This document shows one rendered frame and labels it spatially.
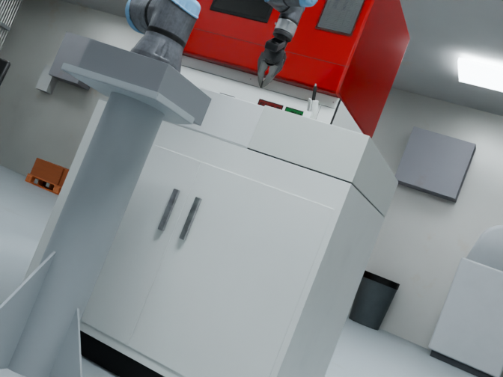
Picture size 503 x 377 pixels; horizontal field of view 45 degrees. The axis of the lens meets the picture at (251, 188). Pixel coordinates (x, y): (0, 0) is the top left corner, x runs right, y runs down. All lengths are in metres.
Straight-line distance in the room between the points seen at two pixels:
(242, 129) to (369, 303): 5.88
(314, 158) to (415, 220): 6.53
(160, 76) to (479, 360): 6.10
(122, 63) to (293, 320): 0.85
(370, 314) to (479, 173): 2.35
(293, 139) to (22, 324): 0.92
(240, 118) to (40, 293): 0.79
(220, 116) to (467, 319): 5.65
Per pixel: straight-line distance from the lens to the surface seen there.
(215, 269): 1.84
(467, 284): 7.29
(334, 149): 1.79
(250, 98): 2.64
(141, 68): 1.64
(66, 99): 11.02
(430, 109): 8.63
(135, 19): 1.88
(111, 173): 1.65
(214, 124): 1.94
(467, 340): 7.27
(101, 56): 1.73
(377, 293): 7.61
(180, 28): 1.74
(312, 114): 2.15
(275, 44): 2.12
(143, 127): 1.67
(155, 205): 1.97
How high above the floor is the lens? 0.59
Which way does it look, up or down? 4 degrees up
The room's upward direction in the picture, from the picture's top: 22 degrees clockwise
